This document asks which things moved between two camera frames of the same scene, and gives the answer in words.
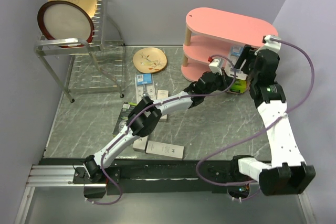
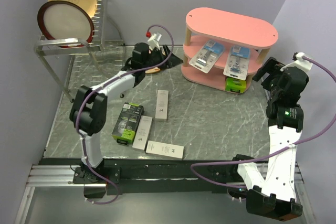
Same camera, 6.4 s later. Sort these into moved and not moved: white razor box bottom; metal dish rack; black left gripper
Moved: black left gripper
Not moved: white razor box bottom; metal dish rack
